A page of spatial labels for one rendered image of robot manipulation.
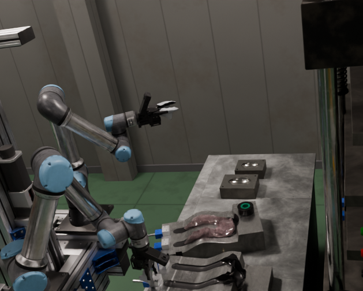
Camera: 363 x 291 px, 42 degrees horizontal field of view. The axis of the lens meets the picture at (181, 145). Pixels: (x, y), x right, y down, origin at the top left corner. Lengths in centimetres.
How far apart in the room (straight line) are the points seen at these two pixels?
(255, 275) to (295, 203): 64
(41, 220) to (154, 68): 279
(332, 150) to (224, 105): 273
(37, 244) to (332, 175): 106
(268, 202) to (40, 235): 134
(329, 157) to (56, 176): 92
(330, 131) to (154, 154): 327
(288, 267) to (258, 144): 232
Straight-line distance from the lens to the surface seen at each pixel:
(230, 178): 279
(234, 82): 421
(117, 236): 192
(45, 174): 167
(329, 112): 159
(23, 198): 212
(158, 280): 212
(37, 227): 178
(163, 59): 429
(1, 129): 213
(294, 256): 231
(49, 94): 220
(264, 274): 214
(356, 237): 203
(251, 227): 231
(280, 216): 255
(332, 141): 164
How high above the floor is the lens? 230
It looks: 26 degrees down
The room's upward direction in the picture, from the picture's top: 11 degrees counter-clockwise
